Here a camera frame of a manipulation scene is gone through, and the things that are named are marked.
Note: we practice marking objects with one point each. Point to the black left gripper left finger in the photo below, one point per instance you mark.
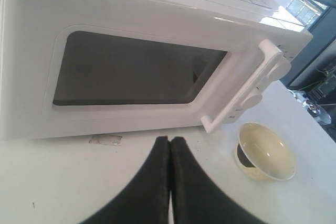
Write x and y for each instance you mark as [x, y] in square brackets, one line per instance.
[145, 199]

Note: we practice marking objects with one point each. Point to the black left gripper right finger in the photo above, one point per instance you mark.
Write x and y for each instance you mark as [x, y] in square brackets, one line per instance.
[195, 197]

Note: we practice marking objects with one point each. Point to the cream ceramic bowl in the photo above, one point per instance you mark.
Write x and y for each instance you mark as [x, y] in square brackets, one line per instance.
[262, 154]

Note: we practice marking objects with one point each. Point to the white microwave door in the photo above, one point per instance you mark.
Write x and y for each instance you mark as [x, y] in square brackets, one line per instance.
[210, 110]

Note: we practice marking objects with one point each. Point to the white microwave oven body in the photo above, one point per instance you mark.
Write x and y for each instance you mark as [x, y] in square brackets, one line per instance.
[115, 52]

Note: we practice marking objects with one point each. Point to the lower white control knob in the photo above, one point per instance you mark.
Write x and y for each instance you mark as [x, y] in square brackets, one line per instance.
[252, 99]

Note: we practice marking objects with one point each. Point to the white control knob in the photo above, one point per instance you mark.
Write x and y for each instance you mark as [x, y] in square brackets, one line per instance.
[280, 69]
[252, 99]

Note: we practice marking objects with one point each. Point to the upper white control knob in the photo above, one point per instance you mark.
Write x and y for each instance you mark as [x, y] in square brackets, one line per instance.
[280, 69]

